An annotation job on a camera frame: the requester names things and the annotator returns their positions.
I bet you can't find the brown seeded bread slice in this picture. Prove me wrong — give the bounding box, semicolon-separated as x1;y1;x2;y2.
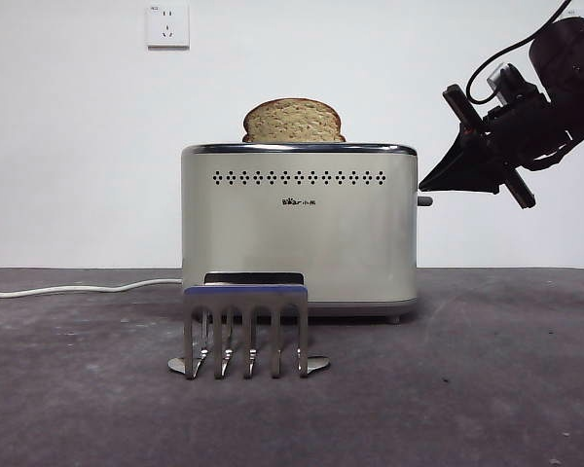
240;98;346;144

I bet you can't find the cream and steel toaster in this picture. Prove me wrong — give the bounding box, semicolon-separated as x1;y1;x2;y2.
180;142;420;326

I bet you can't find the stainless steel toast rack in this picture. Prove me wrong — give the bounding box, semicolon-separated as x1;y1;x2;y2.
167;270;331;380

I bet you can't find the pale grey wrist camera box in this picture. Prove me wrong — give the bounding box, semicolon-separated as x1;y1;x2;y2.
485;63;523;104

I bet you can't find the black cable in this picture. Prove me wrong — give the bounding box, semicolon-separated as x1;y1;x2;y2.
466;0;573;104

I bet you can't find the white power cord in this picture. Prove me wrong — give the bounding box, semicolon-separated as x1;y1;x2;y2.
0;278;183;299

